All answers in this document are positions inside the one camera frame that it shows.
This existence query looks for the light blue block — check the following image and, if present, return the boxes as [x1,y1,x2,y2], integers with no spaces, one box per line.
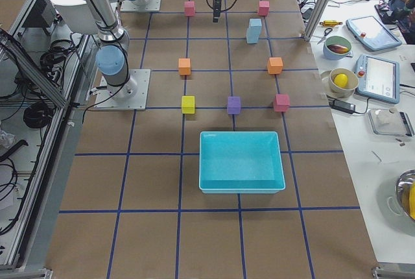
[248,18,262,34]
[246,30,261,44]

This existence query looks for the pink block left near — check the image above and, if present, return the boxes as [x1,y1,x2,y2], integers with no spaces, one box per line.
[184,1,196,17]

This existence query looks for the pink block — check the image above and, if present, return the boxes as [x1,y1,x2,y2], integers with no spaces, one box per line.
[273,94,291,112]
[184,1,196,17]
[257,0,270,17]

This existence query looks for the pink block left far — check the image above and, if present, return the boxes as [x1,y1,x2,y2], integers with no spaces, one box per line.
[257,0,270,17]

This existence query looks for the orange block near robot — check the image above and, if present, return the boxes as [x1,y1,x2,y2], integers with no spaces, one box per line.
[178,58,191,76]

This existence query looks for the orange block far side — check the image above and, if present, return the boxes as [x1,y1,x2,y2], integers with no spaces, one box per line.
[267,57,284,75]

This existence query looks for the purple block right side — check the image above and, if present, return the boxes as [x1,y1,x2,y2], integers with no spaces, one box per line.
[227,96,241,115]

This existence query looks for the yellow foam block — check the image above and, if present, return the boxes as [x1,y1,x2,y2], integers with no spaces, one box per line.
[181,95,196,114]

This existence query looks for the brass cylinder tool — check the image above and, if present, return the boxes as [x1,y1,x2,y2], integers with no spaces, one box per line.
[319,20,343,27]

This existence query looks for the pink block right far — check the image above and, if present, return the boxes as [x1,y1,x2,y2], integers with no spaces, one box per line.
[273,94,291,112]

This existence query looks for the beige bowl with lemon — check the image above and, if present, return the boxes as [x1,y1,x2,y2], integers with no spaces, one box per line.
[320,68,359,98]

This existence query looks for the white chair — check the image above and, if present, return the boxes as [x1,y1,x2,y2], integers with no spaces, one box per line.
[50,0,98,35]

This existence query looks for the teach pendant upper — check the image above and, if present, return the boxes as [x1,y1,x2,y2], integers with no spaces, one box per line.
[346,16,402,51]

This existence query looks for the teach pendant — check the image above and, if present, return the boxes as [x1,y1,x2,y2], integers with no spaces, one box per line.
[346,16,402,51]
[355,55,400,104]

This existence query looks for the black power adapter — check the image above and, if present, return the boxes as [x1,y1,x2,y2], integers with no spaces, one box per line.
[329,99,355,114]

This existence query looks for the cyan plastic tray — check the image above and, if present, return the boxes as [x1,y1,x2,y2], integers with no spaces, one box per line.
[198,131,286,194]

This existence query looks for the teach pendant lower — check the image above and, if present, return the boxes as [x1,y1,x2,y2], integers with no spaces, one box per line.
[355,55,400,104]

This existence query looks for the kitchen scale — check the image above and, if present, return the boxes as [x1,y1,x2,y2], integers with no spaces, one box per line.
[368,108,414,137]

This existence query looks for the steel bowl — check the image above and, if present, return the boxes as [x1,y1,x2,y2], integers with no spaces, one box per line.
[395,169,414,221]

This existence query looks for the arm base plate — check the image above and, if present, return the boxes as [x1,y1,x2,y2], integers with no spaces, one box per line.
[121,0,161,13]
[94,69,151,111]

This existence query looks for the black handled scissors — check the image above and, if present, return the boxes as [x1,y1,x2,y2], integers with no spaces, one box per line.
[318,27,333,44]

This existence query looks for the aluminium frame post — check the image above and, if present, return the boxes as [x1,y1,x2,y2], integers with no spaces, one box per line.
[303,0,329,42]

